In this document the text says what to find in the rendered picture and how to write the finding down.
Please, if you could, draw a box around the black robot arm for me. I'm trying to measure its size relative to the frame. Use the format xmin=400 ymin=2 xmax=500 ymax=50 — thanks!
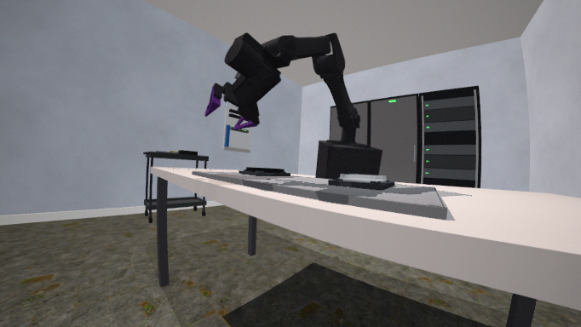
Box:
xmin=225 ymin=33 xmax=371 ymax=148

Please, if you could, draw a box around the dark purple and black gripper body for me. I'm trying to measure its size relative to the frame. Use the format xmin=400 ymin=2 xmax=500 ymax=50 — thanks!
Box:
xmin=213 ymin=78 xmax=264 ymax=125

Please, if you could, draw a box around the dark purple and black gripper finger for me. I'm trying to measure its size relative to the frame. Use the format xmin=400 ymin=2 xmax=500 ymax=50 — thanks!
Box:
xmin=234 ymin=117 xmax=257 ymax=130
xmin=205 ymin=85 xmax=221 ymax=117

